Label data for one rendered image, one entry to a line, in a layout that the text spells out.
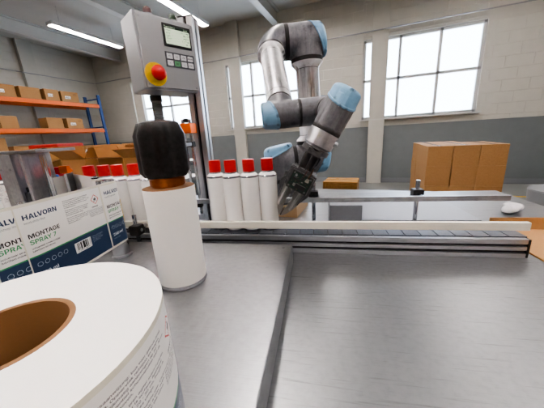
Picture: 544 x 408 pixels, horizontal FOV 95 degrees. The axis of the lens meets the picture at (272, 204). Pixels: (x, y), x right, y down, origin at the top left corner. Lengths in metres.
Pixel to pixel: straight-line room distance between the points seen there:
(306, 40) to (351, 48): 5.19
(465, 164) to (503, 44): 2.99
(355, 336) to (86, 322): 0.37
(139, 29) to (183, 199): 0.53
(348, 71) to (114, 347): 6.05
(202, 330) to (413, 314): 0.35
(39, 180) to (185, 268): 0.56
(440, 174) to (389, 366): 3.52
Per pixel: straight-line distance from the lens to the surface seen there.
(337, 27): 6.35
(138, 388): 0.21
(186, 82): 0.88
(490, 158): 3.98
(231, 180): 0.70
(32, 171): 0.93
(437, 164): 3.84
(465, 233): 0.80
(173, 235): 0.46
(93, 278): 0.30
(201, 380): 0.36
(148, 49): 0.85
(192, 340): 0.41
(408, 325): 0.51
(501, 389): 0.47
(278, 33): 1.03
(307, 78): 1.02
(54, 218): 0.57
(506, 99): 6.37
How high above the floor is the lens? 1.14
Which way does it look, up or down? 15 degrees down
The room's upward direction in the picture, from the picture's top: 3 degrees counter-clockwise
